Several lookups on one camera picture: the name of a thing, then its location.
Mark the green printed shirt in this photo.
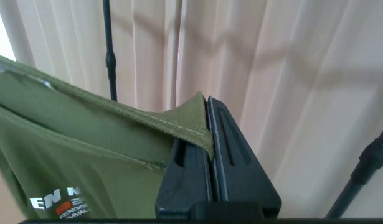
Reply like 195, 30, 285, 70
0, 51, 215, 220

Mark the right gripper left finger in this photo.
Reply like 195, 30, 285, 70
155, 138, 214, 220

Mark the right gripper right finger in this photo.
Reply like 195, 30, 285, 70
206, 96, 282, 220

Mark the black clothes rack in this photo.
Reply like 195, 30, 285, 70
102, 0, 383, 219

